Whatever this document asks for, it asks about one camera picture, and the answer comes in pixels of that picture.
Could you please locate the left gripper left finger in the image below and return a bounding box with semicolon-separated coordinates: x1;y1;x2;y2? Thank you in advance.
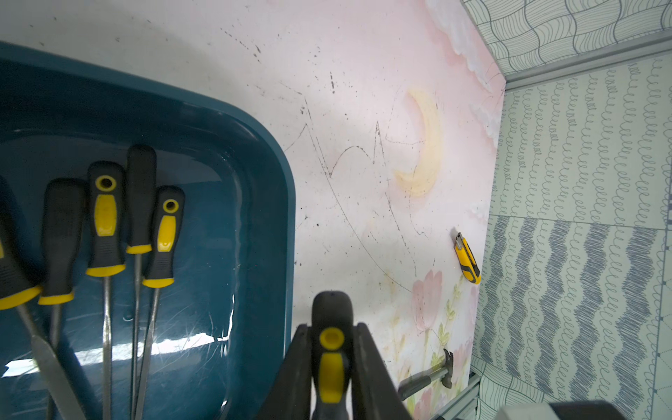
255;324;313;420

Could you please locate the claw hammer black handle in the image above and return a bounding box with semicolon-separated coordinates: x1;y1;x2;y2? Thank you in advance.
397;349;454;401

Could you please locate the file tool black yellow handle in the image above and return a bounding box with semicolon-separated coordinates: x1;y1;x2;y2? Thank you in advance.
311;290;354;419

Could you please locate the yellow utility knife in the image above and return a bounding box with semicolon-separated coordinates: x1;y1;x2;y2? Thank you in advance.
454;233;481;285

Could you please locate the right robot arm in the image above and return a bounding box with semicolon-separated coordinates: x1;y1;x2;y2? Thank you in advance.
495;401;626;420

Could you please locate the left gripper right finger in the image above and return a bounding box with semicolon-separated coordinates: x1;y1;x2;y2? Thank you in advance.
352;323;411;420

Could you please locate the teal plastic storage box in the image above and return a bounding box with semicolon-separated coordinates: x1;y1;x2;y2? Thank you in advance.
1;44;295;419

